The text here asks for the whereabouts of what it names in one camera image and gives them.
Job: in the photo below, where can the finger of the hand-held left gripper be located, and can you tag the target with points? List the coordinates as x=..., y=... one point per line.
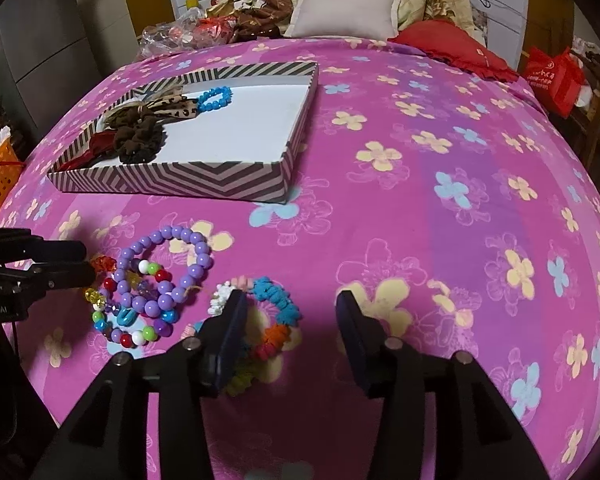
x=70, y=274
x=60, y=251

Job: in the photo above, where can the leopard print scrunchie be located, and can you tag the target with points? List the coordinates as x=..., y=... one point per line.
x=180, y=108

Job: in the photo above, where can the striped cardboard box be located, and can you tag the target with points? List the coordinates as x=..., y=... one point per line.
x=230, y=130

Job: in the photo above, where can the brown scrunchie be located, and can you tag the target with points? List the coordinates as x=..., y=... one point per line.
x=135, y=146

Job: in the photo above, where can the red pillow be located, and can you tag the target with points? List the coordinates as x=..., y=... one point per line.
x=450, y=47

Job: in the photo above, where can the orange plastic basket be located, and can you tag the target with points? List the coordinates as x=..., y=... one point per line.
x=0, y=180

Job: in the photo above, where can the brown floral quilt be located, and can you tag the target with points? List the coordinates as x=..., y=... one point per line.
x=262, y=10

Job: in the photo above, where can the red shopping bag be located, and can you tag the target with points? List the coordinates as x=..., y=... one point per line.
x=550, y=80

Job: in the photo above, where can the white pillow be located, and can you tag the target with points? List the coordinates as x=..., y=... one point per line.
x=340, y=7

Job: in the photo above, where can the dark red scrunchie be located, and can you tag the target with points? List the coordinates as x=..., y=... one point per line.
x=97, y=148

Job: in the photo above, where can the wooden shelf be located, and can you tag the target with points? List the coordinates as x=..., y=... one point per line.
x=597, y=125

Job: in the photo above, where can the red wrapped packet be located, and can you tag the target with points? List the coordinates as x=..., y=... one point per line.
x=215, y=27

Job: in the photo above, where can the grey refrigerator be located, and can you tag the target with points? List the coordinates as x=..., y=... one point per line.
x=45, y=45

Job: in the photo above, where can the clear bottle with yellow cap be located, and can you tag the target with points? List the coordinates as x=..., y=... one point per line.
x=194, y=5

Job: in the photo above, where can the pink floral bedsheet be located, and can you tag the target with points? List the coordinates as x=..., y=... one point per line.
x=430, y=260

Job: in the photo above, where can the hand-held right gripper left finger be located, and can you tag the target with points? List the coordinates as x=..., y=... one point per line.
x=232, y=340

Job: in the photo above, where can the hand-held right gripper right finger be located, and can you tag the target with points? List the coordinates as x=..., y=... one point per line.
x=352, y=340

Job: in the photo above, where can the clear plastic bag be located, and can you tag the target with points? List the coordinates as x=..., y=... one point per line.
x=162, y=37

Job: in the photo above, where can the white plastic bag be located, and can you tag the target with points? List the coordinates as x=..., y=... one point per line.
x=2, y=134

